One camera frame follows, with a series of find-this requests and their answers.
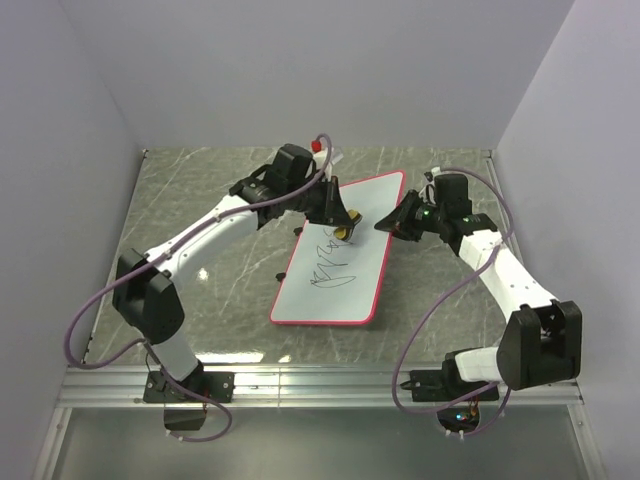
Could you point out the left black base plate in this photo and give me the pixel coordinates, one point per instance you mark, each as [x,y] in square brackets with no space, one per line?
[218,386]

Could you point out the yellow whiteboard eraser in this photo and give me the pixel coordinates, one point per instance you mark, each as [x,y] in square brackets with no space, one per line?
[355,218]

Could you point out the red framed whiteboard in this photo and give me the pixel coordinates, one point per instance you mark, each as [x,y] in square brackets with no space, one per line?
[334,282]

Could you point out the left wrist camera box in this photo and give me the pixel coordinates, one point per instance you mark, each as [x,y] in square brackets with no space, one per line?
[289,168]

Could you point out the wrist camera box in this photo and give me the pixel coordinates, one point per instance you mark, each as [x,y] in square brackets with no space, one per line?
[289,168]
[452,194]

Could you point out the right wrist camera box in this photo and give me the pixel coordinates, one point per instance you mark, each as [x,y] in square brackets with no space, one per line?
[452,194]

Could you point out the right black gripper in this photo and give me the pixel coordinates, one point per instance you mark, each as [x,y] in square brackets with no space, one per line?
[400,216]

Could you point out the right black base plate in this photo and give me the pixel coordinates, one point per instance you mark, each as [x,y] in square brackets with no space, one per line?
[437,386]

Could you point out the aluminium front rail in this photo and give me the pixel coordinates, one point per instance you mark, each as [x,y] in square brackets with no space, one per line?
[255,386]

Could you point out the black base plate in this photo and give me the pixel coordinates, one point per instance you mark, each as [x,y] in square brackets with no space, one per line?
[218,386]
[437,386]

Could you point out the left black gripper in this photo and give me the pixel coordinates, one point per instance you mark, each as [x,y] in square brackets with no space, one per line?
[333,211]

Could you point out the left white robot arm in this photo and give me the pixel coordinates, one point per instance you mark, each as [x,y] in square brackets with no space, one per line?
[148,284]

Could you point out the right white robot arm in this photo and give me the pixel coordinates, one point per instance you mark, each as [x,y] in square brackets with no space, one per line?
[541,343]

